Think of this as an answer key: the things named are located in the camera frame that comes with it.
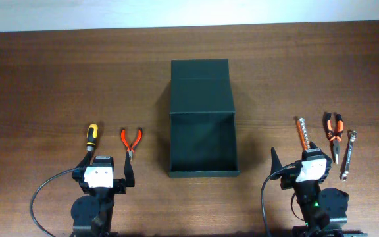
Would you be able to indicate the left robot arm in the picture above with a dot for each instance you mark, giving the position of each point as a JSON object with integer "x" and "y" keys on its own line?
{"x": 92, "y": 213}

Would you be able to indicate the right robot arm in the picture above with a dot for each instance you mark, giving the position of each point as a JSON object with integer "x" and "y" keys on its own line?
{"x": 324, "y": 211}

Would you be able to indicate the orange socket bit rail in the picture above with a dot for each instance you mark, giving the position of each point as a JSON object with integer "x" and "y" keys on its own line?
{"x": 303, "y": 133}

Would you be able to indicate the yellow black screwdriver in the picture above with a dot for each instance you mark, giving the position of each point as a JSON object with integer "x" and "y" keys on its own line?
{"x": 91, "y": 136}

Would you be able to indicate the orange black long-nose pliers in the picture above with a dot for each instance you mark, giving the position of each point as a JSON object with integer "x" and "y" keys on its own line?
{"x": 334, "y": 135}

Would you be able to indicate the small orange cutting pliers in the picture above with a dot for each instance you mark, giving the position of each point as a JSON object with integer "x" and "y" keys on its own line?
{"x": 131, "y": 146}

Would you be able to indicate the silver combination wrench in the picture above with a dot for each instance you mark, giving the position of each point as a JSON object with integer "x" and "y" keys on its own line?
{"x": 352, "y": 138}

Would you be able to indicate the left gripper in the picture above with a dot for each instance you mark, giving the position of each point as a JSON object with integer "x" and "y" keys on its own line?
{"x": 119, "y": 185}

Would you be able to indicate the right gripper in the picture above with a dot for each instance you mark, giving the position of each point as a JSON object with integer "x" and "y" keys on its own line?
{"x": 286, "y": 182}

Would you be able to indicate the dark green open box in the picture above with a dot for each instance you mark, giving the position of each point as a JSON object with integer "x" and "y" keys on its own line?
{"x": 202, "y": 120}

